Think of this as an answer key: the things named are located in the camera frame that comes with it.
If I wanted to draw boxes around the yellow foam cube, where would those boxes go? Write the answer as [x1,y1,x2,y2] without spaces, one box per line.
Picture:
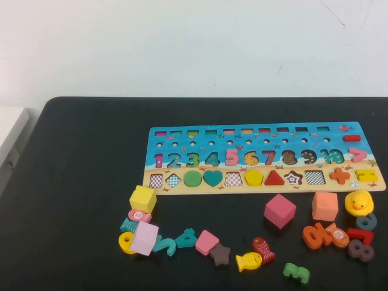
[129,184,158,214]

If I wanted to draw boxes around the blue wooden number puzzle board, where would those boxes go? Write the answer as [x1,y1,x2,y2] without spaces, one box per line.
[142,121,388,196]

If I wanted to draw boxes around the teal number four piece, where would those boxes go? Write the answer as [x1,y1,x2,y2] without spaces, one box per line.
[175,227,196,249]

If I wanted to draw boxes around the magenta foam cube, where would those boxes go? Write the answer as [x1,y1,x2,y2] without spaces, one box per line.
[263,193,297,230]

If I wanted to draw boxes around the red wooden fish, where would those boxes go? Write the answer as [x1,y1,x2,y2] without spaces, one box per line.
[252,236,276,265]

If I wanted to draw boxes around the salmon foam cube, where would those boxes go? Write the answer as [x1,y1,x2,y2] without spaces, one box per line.
[311,190,339,222]

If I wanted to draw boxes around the teal number two piece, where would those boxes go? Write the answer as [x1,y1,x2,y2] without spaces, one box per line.
[151,234,177,257]

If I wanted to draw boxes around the light pink foam cube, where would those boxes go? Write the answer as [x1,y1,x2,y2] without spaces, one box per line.
[129,221,160,256]

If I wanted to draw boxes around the red triangle piece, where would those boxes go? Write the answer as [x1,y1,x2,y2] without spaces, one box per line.
[264,169,286,187]

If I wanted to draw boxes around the yellow number six piece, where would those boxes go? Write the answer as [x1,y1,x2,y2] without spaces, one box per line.
[118,231,137,254]

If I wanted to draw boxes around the red number seven piece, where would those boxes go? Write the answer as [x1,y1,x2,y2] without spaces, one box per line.
[346,227,375,246]

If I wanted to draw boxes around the green number three piece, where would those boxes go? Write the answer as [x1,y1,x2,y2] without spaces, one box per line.
[283,262,311,284]

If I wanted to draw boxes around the yellow equals sign piece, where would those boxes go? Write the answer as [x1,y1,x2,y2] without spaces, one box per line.
[355,169,378,183]

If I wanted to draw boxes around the brown star piece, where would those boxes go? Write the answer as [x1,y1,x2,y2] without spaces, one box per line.
[209,243,232,267]

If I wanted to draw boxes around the pink trapezoid piece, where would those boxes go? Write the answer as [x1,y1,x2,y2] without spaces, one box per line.
[194,229,220,255]

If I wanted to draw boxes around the pink fish with five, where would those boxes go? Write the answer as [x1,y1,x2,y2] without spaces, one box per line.
[127,209,152,224]

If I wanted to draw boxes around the teal wooden fish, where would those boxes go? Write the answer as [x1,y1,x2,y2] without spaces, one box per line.
[119,217,141,233]

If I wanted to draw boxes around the orange plus sign piece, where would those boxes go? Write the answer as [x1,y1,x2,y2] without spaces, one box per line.
[329,167,351,184]

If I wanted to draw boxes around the pink number five piece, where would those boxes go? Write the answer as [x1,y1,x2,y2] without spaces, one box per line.
[225,149,241,167]

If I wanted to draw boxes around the brown number eight piece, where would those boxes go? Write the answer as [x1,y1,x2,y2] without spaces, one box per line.
[347,238,375,263]

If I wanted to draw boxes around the orange fish with ten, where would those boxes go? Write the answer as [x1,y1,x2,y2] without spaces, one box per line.
[326,222,350,249]

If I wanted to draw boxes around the pink greater-than sign piece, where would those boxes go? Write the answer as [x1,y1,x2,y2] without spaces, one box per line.
[347,147,368,162]

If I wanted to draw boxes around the yellow pentagon piece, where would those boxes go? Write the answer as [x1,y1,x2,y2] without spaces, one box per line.
[244,169,265,187]

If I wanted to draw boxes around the yellow wooden fish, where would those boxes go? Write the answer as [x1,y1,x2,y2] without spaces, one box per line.
[235,251,263,273]

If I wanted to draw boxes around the green circle piece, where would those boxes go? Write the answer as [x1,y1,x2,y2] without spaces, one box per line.
[183,170,204,188]

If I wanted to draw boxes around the yellow rubber duck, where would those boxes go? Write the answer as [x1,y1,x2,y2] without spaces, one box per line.
[344,189,375,218]

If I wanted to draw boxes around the grey-blue number nine piece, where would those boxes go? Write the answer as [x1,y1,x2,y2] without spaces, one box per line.
[355,212,378,232]

